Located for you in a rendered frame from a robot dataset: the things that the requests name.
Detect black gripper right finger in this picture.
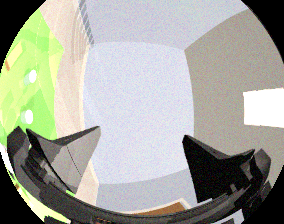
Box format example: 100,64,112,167
182,135,255,204

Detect glass french press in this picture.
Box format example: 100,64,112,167
4,145,14,180

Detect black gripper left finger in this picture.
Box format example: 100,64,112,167
25,125,102,194

